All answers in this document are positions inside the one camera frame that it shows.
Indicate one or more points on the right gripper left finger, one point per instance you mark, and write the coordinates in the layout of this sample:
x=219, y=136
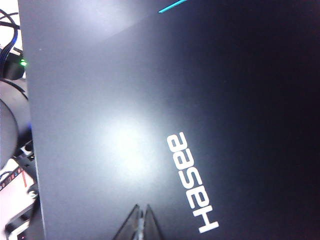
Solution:
x=130, y=227

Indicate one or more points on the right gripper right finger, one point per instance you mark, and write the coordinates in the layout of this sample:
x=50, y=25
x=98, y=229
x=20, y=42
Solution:
x=152, y=227

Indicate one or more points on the black Hasee laptop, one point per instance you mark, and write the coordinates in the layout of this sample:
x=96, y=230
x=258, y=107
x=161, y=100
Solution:
x=150, y=100

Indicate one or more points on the red white printed label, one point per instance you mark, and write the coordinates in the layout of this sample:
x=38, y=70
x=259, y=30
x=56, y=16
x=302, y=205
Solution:
x=12, y=195

